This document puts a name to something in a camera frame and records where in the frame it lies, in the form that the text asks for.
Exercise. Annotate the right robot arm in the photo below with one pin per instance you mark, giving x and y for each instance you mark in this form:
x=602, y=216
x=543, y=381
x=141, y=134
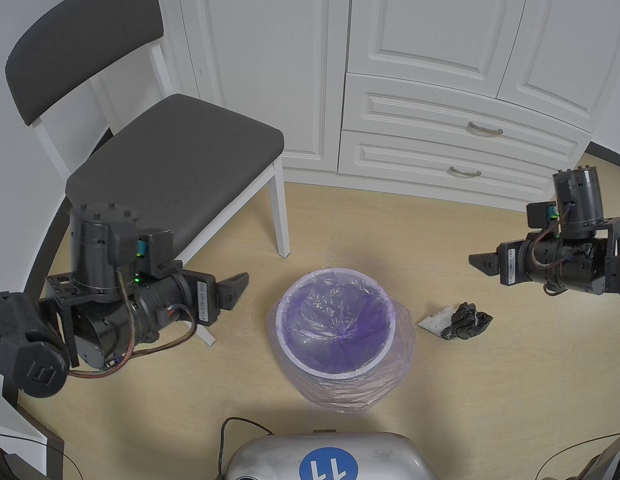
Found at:
x=579, y=198

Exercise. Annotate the white wardrobe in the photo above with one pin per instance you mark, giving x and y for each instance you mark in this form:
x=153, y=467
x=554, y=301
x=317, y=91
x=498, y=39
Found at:
x=430, y=68

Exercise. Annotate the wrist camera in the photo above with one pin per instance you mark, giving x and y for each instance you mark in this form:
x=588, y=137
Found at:
x=542, y=218
x=157, y=250

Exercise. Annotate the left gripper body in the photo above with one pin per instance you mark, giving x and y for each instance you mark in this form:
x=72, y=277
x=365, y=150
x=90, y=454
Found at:
x=162, y=300

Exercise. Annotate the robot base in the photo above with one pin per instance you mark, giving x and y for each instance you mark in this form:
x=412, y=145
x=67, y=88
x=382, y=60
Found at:
x=330, y=455

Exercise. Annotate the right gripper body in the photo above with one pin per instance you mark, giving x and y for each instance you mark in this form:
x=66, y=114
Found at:
x=544, y=263

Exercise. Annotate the crumpled black plastic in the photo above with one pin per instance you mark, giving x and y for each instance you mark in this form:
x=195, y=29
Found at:
x=464, y=322

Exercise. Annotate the purple plastic bag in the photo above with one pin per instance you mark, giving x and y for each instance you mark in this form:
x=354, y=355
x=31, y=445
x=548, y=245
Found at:
x=335, y=328

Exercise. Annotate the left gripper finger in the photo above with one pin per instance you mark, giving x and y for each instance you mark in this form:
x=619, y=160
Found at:
x=231, y=289

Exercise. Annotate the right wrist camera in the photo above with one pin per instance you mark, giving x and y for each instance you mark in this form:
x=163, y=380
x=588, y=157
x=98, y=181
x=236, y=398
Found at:
x=542, y=218

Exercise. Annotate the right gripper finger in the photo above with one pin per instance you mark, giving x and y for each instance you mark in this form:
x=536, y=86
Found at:
x=487, y=263

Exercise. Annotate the white trash bin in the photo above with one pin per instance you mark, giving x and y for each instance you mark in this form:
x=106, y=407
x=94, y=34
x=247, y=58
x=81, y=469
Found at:
x=335, y=374

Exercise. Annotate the crumpled white paper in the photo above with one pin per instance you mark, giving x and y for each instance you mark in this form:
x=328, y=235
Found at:
x=432, y=321

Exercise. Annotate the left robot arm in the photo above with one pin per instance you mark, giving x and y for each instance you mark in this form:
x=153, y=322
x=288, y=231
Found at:
x=92, y=248

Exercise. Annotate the grey and white chair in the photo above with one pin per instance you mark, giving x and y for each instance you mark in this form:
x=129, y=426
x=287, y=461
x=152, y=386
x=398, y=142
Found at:
x=175, y=153

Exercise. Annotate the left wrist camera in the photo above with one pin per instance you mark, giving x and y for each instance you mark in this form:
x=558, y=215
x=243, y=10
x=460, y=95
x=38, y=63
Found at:
x=157, y=250

